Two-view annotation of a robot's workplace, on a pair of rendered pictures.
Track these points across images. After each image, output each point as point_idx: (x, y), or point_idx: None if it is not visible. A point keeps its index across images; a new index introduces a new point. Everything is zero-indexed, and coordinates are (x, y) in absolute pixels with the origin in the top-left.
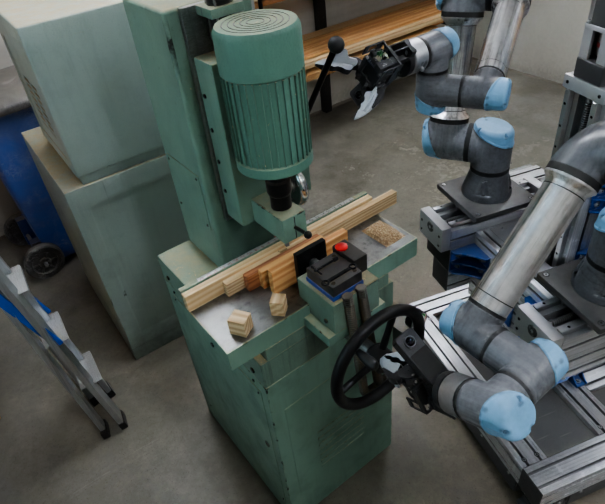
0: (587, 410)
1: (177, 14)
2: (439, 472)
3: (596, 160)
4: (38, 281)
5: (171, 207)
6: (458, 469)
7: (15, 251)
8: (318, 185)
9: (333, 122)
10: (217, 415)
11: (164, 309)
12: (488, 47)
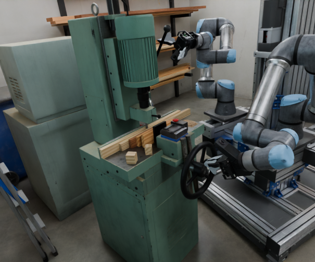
0: (287, 206)
1: (96, 19)
2: (225, 250)
3: (288, 51)
4: None
5: (79, 137)
6: (234, 248)
7: None
8: None
9: None
10: (108, 239)
11: (75, 192)
12: (223, 41)
